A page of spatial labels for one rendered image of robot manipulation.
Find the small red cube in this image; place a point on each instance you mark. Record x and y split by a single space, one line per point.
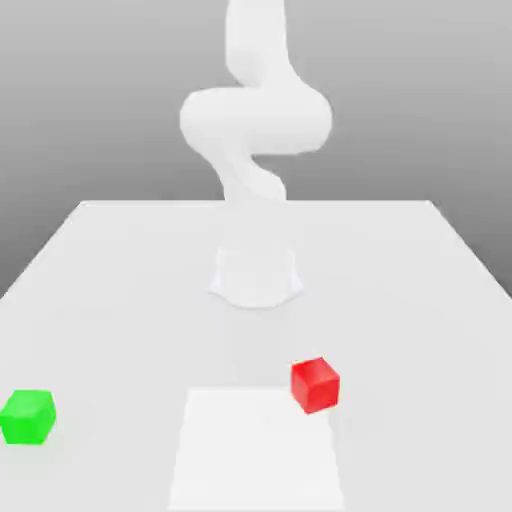
316 386

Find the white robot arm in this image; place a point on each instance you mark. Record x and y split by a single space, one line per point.
256 120

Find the small green cube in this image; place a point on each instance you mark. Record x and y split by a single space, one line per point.
27 418

